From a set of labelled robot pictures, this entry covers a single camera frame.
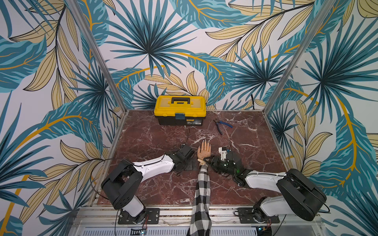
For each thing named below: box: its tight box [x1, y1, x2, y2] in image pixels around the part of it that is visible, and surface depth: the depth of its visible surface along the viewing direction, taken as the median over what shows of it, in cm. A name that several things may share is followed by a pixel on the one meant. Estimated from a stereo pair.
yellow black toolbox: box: [153, 95, 207, 126], surface depth 102 cm
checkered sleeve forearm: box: [186, 164, 212, 236], surface depth 75 cm
